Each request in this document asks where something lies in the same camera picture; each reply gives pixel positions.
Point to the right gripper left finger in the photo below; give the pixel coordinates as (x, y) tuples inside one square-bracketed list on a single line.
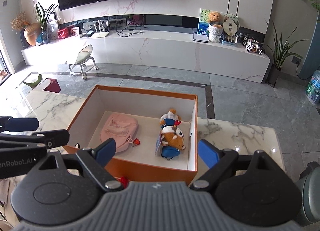
[(94, 161)]

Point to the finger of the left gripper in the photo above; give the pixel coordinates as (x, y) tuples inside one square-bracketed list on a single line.
[(11, 124), (53, 138)]

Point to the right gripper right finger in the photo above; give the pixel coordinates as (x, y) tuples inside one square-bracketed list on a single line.
[(220, 164)]

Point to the pink small backpack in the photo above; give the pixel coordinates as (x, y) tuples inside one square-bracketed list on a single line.
[(122, 129)]

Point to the brown dog plush toy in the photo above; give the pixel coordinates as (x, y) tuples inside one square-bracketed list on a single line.
[(170, 142)]

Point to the orange cardboard box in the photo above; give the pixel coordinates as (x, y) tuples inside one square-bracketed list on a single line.
[(142, 162)]

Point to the small rolling stool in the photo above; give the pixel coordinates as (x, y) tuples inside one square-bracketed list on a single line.
[(83, 63)]

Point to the potted green plant left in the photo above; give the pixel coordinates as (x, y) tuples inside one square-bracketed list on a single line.
[(43, 18)]

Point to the dark green round object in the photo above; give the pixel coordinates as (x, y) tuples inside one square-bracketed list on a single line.
[(309, 185)]

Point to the acorn shaped brown vase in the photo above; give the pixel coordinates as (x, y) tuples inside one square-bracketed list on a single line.
[(32, 32)]

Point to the dried flower bouquet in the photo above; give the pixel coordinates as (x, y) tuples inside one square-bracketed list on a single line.
[(20, 22)]

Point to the red gift box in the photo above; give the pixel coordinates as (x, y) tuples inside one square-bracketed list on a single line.
[(63, 33)]

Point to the white marble TV cabinet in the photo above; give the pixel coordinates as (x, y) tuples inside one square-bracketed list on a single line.
[(157, 49)]

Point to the white wifi router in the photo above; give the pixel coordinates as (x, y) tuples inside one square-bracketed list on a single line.
[(102, 29)]

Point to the blue water bottle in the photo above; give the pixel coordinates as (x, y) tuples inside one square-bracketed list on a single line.
[(313, 88)]

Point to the black white toy robot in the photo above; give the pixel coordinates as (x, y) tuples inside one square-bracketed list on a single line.
[(250, 43)]

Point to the potted orchid plant right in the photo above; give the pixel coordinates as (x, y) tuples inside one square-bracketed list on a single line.
[(281, 50)]

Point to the landscape painting canvas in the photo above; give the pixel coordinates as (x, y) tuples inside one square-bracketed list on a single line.
[(204, 22)]

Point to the round paper fan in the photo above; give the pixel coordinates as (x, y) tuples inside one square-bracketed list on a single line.
[(231, 26)]

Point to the brown teddy bear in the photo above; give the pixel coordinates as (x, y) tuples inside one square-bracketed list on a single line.
[(214, 19)]

